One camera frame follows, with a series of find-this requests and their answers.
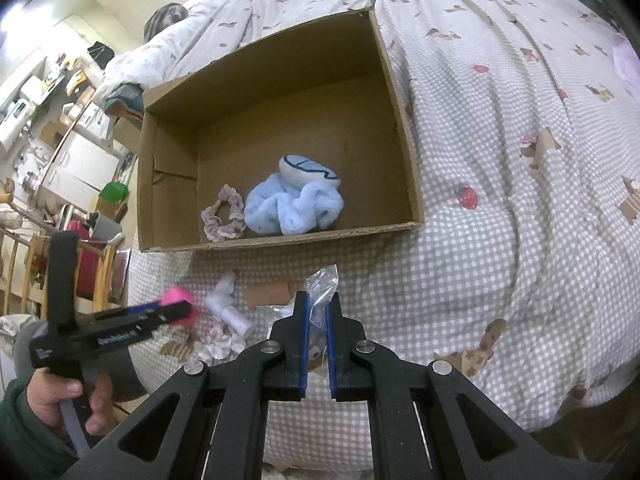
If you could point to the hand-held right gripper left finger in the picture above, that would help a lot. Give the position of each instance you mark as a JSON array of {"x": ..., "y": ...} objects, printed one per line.
[{"x": 303, "y": 345}]

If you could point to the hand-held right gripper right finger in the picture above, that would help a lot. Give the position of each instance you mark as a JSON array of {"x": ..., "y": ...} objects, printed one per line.
[{"x": 330, "y": 360}]

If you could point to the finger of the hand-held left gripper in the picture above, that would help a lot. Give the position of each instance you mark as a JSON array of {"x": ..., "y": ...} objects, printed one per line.
[
  {"x": 170, "y": 314},
  {"x": 130, "y": 310}
]

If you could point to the pink ball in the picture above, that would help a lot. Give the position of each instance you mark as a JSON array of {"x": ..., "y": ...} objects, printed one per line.
[{"x": 176, "y": 298}]

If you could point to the clear plastic bag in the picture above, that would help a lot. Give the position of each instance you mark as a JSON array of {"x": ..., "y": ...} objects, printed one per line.
[{"x": 320, "y": 285}]

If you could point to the brown cardboard box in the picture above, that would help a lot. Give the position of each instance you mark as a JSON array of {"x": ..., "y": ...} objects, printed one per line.
[{"x": 300, "y": 110}]

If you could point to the person's left forearm green sleeve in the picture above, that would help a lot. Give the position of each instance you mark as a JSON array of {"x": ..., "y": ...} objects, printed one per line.
[{"x": 25, "y": 440}]

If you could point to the person's left hand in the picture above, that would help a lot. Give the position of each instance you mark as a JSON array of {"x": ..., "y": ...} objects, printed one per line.
[{"x": 102, "y": 405}]

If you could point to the red bag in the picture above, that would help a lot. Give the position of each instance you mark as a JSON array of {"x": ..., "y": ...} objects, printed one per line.
[{"x": 87, "y": 265}]

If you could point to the wooden chair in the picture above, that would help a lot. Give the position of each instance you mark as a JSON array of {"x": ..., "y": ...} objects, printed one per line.
[{"x": 30, "y": 260}]

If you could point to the white small bottle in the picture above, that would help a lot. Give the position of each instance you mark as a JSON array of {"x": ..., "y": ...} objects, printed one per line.
[{"x": 220, "y": 297}]

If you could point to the pink white ruffled scrunchie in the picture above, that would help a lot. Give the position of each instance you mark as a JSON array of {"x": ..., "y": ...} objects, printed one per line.
[
  {"x": 220, "y": 220},
  {"x": 220, "y": 345}
]

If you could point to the white rolled sock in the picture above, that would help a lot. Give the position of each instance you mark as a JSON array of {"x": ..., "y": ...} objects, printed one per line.
[{"x": 239, "y": 322}]

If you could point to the green plastic container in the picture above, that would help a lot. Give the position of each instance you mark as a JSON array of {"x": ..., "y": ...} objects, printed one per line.
[{"x": 112, "y": 194}]

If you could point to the white cabinet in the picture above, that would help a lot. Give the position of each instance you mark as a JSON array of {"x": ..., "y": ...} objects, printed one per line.
[{"x": 80, "y": 165}]

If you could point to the light blue plush toy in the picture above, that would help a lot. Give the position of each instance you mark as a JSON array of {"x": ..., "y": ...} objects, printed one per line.
[{"x": 295, "y": 200}]

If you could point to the teal cloth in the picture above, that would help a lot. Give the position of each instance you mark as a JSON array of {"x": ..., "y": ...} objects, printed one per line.
[{"x": 122, "y": 102}]

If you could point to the checked printed bedsheet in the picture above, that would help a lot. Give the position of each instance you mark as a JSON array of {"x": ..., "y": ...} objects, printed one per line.
[{"x": 500, "y": 210}]

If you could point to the black hanging bag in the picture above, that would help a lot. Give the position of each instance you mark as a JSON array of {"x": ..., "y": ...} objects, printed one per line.
[{"x": 100, "y": 55}]

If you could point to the white floral duvet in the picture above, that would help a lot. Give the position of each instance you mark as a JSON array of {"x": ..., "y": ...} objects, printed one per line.
[{"x": 165, "y": 55}]

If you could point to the grey pillow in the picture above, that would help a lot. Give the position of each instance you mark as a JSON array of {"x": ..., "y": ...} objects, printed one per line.
[{"x": 165, "y": 17}]

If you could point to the lilac cloth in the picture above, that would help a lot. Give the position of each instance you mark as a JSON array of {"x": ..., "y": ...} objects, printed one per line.
[{"x": 627, "y": 65}]

